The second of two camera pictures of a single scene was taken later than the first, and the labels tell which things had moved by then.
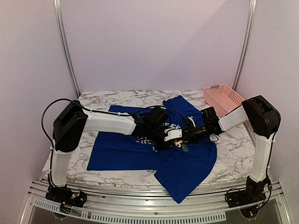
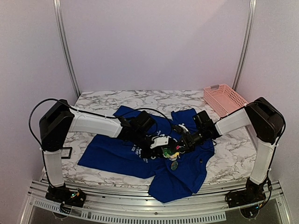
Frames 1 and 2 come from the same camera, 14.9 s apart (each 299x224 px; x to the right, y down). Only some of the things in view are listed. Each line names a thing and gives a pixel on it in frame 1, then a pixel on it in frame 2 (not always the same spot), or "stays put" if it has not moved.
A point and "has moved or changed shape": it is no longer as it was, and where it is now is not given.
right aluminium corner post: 246,44 stays put
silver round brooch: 185,148 has moved or changed shape
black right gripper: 187,135 -> 185,143
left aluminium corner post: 59,15 stays put
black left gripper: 159,147 -> 157,152
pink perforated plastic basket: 221,98 stays put
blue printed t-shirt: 178,169 has moved or changed shape
